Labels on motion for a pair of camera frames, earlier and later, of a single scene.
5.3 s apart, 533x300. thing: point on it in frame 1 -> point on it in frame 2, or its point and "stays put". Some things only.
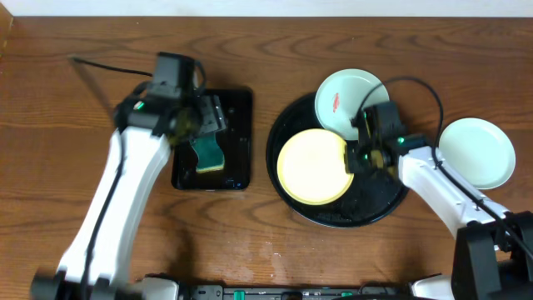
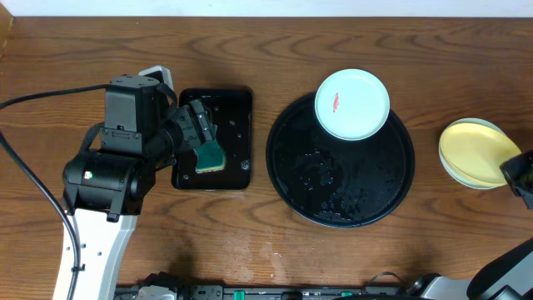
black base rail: [365, 291] stays put
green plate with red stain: [341, 97] stays put
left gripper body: [212, 117] -> [199, 126]
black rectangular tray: [236, 143] stays put
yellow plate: [311, 167] -> [475, 153]
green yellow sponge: [210, 157] stays put
